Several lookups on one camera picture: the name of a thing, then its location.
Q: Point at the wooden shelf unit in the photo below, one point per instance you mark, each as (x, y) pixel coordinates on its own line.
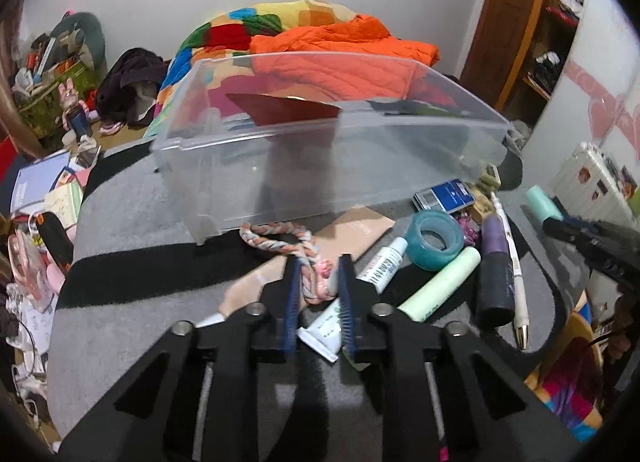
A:
(555, 32)

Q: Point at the black cap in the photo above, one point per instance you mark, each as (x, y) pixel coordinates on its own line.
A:
(512, 167)

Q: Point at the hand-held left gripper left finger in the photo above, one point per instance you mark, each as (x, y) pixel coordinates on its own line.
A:
(294, 302)

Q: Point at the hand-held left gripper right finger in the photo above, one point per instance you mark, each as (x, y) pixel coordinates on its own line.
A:
(346, 307)

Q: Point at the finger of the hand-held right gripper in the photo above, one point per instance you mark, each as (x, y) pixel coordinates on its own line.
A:
(565, 232)

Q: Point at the beige cosmetic tube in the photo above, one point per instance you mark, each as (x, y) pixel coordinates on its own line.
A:
(350, 232)

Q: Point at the wooden stool colourful cushion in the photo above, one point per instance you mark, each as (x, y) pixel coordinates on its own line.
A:
(570, 377)

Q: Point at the green basket of clutter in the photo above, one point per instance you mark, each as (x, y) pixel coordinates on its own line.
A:
(45, 107)

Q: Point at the small white tube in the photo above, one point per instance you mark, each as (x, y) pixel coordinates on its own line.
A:
(385, 262)

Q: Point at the brown wooden door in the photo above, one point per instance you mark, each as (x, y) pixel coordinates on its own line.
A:
(510, 17)

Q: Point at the beige patterned small object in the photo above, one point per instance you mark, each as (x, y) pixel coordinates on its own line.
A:
(484, 192)

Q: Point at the dark purple tube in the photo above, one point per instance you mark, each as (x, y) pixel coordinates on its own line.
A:
(495, 282)

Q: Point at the white pen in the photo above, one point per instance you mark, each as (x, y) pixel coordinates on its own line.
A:
(520, 292)

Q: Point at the rabbit doll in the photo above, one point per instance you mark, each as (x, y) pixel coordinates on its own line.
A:
(72, 107)

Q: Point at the small pink patterned trinket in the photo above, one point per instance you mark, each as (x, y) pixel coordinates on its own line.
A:
(470, 228)

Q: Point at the white ribbed suitcase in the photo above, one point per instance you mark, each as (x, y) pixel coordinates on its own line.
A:
(595, 182)

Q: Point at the teal tape roll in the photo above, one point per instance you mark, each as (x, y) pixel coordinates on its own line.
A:
(415, 247)

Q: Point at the colourful patchwork blanket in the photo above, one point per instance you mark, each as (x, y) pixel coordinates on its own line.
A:
(280, 10)

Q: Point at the white wardrobe door pink hearts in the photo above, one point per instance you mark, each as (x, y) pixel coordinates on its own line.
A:
(595, 67)

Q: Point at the blue book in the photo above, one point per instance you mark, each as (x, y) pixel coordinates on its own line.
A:
(35, 182)

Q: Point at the light green tube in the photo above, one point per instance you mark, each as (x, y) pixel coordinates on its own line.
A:
(440, 287)

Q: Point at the orange quilted blanket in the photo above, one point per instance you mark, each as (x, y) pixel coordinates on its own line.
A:
(350, 42)

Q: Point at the grey black striped mat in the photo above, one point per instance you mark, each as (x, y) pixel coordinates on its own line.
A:
(125, 342)

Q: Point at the red booklet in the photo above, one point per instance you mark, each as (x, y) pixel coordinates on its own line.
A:
(280, 110)

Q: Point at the clear plastic storage bin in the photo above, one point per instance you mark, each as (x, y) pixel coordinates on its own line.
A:
(300, 167)

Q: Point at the blue staple box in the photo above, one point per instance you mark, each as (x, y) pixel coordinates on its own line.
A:
(450, 194)

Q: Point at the dark cloth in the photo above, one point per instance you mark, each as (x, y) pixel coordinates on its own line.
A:
(130, 72)

